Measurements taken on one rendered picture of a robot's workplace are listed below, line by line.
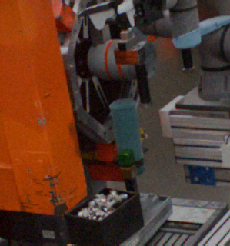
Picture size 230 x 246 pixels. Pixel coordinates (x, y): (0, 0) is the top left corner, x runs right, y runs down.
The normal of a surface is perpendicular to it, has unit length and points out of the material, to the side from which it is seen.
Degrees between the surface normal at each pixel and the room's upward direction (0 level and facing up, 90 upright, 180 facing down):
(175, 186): 0
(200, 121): 90
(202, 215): 0
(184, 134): 90
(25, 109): 90
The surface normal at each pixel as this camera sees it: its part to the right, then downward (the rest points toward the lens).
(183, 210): -0.15, -0.91
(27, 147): -0.46, 0.41
